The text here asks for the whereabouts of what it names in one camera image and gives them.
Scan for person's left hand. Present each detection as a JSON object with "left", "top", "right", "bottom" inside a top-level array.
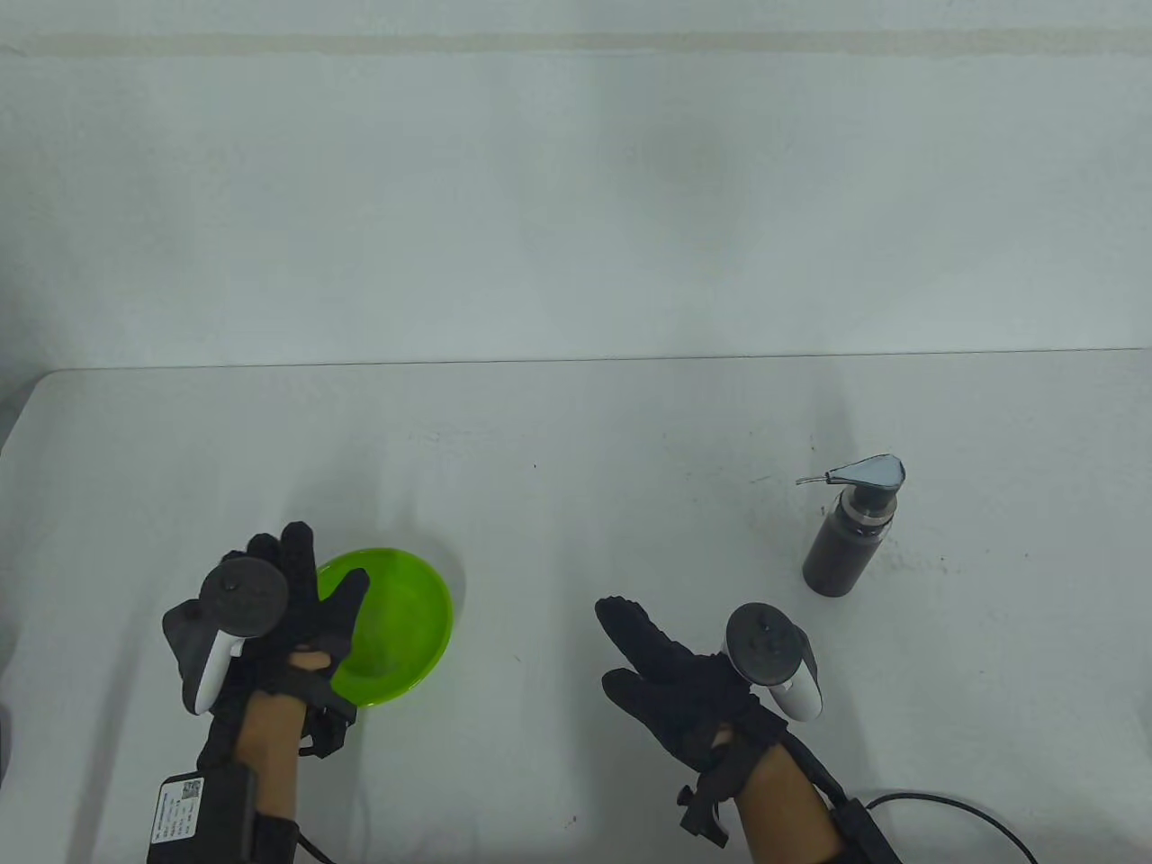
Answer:
[{"left": 211, "top": 520, "right": 372, "bottom": 721}]

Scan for person's right hand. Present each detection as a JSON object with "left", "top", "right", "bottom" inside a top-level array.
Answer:
[{"left": 594, "top": 596, "right": 786, "bottom": 775}]

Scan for green plastic bowl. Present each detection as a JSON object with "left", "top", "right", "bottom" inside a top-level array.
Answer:
[{"left": 315, "top": 545, "right": 454, "bottom": 708}]

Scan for dark sauce pump bottle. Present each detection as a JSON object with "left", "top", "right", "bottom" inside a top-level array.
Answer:
[{"left": 796, "top": 454, "right": 906, "bottom": 598}]

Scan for person's left forearm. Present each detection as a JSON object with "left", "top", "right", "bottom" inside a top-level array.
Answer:
[{"left": 236, "top": 691, "right": 311, "bottom": 864}]

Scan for slim black forearm module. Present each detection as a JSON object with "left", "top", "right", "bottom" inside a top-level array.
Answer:
[{"left": 828, "top": 792, "right": 901, "bottom": 864}]

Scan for left white and black controller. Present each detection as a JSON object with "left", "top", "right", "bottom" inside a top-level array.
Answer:
[{"left": 162, "top": 556, "right": 291, "bottom": 716}]

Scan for white and black controller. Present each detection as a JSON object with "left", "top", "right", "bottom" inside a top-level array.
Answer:
[
  {"left": 162, "top": 556, "right": 291, "bottom": 716},
  {"left": 724, "top": 601, "right": 824, "bottom": 723}
]

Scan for right white and black controller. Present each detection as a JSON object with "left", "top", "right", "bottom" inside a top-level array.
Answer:
[{"left": 724, "top": 601, "right": 824, "bottom": 723}]

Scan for black box with white label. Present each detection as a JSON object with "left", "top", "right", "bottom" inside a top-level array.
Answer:
[{"left": 147, "top": 765, "right": 262, "bottom": 864}]

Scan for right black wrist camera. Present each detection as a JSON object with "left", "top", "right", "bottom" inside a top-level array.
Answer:
[{"left": 677, "top": 747, "right": 750, "bottom": 847}]

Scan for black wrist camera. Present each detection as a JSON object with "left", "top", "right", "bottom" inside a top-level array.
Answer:
[
  {"left": 297, "top": 697, "right": 358, "bottom": 761},
  {"left": 677, "top": 747, "right": 750, "bottom": 847}
]

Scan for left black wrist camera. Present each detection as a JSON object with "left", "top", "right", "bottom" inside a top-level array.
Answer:
[{"left": 297, "top": 697, "right": 358, "bottom": 761}]

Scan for short black glove cable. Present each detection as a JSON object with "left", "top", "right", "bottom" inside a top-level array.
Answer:
[{"left": 783, "top": 733, "right": 849, "bottom": 806}]

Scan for long black cable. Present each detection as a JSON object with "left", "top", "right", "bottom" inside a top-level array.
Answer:
[{"left": 864, "top": 792, "right": 1040, "bottom": 864}]

